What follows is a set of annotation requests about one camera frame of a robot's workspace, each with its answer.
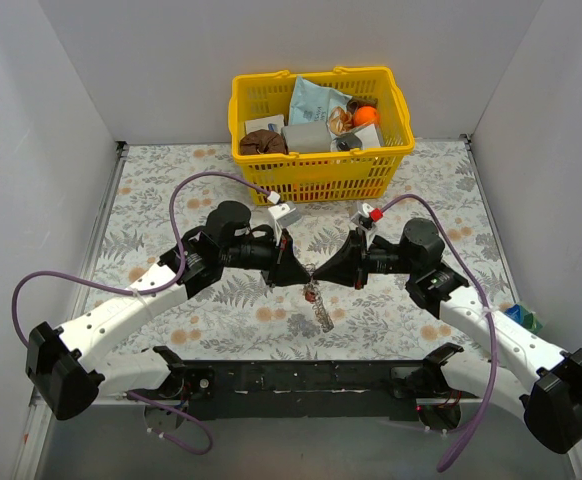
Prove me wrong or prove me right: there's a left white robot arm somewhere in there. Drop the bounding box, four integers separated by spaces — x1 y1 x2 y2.
26 201 310 420

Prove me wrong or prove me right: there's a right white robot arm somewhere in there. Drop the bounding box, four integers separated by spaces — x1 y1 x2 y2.
314 218 582 454

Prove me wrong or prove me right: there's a yellow plastic basket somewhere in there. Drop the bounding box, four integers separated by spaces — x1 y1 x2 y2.
228 66 415 202

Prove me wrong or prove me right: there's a white packet with black item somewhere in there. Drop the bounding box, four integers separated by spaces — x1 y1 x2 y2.
330 123 384 152

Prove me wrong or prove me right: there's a grey box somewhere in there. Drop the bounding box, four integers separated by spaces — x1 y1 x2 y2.
281 121 332 154

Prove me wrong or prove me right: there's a white box in basket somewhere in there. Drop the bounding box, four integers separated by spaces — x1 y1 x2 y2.
245 114 285 135

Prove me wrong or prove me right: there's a green blue box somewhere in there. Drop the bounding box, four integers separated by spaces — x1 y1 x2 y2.
504 303 543 335

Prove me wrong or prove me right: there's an orange fruit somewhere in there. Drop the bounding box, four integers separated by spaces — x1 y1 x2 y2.
352 105 380 127

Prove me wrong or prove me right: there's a clear wrapped pastry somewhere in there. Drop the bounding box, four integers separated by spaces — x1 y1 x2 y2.
327 106 354 136

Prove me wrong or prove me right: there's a light blue snack bag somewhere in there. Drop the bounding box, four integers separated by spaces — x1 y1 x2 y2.
288 76 352 125

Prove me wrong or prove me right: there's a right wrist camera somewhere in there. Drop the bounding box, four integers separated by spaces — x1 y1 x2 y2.
349 201 377 247

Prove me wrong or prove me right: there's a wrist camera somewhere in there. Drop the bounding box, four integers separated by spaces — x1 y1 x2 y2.
268 202 301 241
349 201 377 247

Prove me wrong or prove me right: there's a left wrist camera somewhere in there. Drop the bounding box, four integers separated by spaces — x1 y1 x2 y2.
268 202 301 241

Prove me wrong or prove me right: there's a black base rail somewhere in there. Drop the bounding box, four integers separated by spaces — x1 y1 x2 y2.
144 348 478 429

